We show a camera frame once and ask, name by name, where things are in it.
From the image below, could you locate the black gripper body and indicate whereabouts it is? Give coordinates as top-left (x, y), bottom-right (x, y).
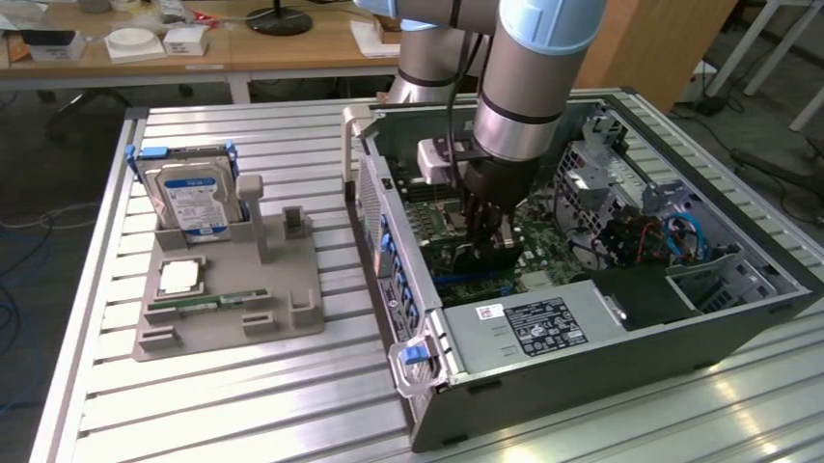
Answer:
top-left (462, 156), bottom-right (540, 211)

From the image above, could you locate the CPU socket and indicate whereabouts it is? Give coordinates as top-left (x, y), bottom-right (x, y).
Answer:
top-left (437, 198), bottom-right (472, 237)

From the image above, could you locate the green motherboard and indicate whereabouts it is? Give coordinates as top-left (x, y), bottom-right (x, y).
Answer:
top-left (392, 163), bottom-right (593, 310)

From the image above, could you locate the blue expansion slot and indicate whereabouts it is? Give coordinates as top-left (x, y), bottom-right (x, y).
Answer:
top-left (436, 273), bottom-right (492, 287)

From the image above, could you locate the perforated metal disk bay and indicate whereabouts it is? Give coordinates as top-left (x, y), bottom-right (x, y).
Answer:
top-left (551, 115), bottom-right (652, 232)

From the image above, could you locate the grey power supply unit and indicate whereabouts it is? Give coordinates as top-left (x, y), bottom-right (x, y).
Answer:
top-left (442, 281), bottom-right (629, 376)

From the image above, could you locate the blue case latch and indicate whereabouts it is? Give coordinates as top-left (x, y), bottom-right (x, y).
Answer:
top-left (398, 337), bottom-right (428, 370)

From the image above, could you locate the open grey PC case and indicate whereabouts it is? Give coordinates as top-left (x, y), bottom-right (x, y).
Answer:
top-left (341, 91), bottom-right (819, 454)

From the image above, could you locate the white folded paper box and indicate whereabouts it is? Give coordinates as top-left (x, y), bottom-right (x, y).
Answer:
top-left (350, 18), bottom-right (405, 59)

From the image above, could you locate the grey angled disk bay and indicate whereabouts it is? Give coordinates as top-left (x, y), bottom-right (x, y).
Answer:
top-left (665, 245), bottom-right (780, 314)

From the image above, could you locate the wooden cabinet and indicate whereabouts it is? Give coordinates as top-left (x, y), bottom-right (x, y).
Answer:
top-left (575, 0), bottom-right (742, 115)

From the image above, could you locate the hard disk in blue caddy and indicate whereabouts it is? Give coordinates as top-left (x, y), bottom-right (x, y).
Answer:
top-left (126, 139), bottom-right (250, 245)

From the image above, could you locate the green RAM stick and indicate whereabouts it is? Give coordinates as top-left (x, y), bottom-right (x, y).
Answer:
top-left (147, 287), bottom-right (269, 313)

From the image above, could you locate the grey plastic parts rack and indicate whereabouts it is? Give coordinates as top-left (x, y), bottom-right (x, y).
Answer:
top-left (131, 174), bottom-right (329, 363)

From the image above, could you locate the black round lamp base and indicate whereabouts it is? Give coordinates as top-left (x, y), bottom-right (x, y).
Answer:
top-left (247, 0), bottom-right (314, 38)

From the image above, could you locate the silver CPU chip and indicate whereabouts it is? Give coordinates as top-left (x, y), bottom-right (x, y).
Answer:
top-left (158, 262), bottom-right (206, 295)

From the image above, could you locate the white labelled cardboard box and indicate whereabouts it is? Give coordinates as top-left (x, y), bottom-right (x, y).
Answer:
top-left (162, 26), bottom-right (211, 57)

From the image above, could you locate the white round part square base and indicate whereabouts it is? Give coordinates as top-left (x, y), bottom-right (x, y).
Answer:
top-left (105, 27), bottom-right (167, 64)

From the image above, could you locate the black chair base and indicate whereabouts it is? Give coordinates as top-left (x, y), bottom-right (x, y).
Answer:
top-left (38, 81), bottom-right (195, 141)

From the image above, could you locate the white box black top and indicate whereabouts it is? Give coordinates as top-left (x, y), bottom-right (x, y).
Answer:
top-left (18, 29), bottom-right (87, 63)

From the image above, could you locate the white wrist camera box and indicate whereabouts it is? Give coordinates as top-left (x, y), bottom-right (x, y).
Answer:
top-left (416, 138), bottom-right (468, 187)

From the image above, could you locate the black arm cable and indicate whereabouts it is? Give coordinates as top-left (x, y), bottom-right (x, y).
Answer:
top-left (445, 32), bottom-right (485, 194)

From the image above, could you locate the red wire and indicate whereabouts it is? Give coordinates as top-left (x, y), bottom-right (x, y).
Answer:
top-left (633, 216), bottom-right (664, 264)

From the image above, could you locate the blue wire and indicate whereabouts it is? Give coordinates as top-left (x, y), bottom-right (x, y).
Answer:
top-left (664, 213), bottom-right (711, 265)

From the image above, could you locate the wooden desk white frame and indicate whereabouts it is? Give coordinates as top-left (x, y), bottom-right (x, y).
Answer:
top-left (0, 0), bottom-right (408, 105)

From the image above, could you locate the white table frame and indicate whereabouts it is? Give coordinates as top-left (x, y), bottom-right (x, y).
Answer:
top-left (704, 0), bottom-right (824, 132)

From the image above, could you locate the blue floor cable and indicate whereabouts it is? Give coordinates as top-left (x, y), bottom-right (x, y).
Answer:
top-left (0, 206), bottom-right (59, 416)

